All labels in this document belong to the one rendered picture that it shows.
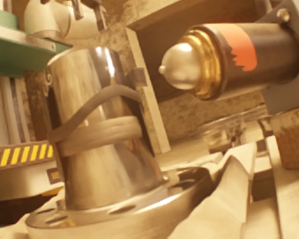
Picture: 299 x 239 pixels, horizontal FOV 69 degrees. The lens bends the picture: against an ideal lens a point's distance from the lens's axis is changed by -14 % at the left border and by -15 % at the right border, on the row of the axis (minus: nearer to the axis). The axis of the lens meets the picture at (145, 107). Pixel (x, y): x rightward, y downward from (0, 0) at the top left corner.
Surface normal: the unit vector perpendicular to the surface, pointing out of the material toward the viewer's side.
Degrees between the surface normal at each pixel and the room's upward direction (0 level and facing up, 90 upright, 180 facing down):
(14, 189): 90
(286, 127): 90
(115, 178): 78
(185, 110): 90
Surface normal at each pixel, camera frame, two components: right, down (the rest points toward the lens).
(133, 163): 0.52, -0.47
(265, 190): -0.44, 0.00
